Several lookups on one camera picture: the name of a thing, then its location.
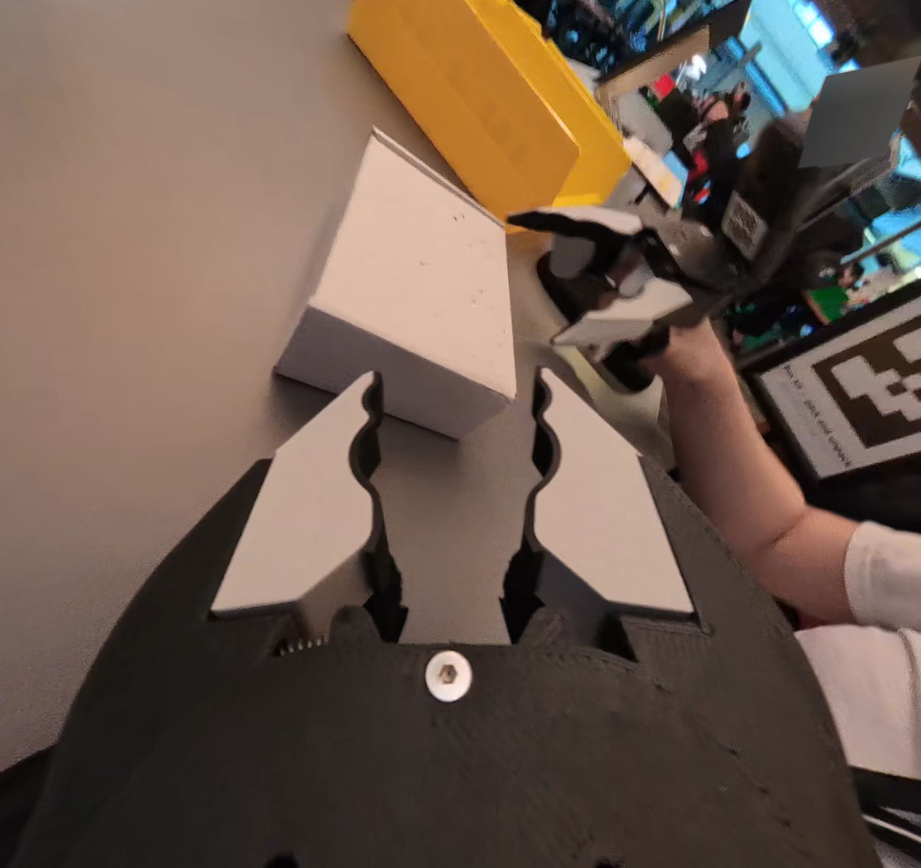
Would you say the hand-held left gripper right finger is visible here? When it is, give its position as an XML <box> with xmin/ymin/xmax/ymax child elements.
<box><xmin>500</xmin><ymin>366</ymin><xmax>697</xmax><ymax>644</ymax></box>

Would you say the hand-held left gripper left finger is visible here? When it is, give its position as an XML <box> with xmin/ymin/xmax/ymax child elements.
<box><xmin>209</xmin><ymin>370</ymin><xmax>407</xmax><ymax>644</ymax></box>

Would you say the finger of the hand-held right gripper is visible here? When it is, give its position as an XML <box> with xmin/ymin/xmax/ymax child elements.
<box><xmin>507</xmin><ymin>204</ymin><xmax>643</xmax><ymax>280</ymax></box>
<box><xmin>550</xmin><ymin>282</ymin><xmax>695</xmax><ymax>361</ymax></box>

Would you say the yellow plastic bin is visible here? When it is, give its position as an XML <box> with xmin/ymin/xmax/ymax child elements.
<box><xmin>347</xmin><ymin>0</ymin><xmax>633</xmax><ymax>236</ymax></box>

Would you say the white mailer box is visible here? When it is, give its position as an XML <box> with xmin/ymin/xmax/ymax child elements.
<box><xmin>275</xmin><ymin>127</ymin><xmax>519</xmax><ymax>440</ymax></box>

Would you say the person's right forearm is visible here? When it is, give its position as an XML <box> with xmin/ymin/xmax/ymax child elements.
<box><xmin>651</xmin><ymin>320</ymin><xmax>875</xmax><ymax>628</ymax></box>

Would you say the white yellow paper sheet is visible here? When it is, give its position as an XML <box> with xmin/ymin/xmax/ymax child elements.
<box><xmin>625</xmin><ymin>135</ymin><xmax>692</xmax><ymax>208</ymax></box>

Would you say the black white marker sign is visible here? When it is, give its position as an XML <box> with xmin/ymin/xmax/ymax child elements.
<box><xmin>744</xmin><ymin>291</ymin><xmax>921</xmax><ymax>484</ymax></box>

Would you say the person's white shirt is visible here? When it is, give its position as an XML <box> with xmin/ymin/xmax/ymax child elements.
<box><xmin>795</xmin><ymin>521</ymin><xmax>921</xmax><ymax>783</ymax></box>

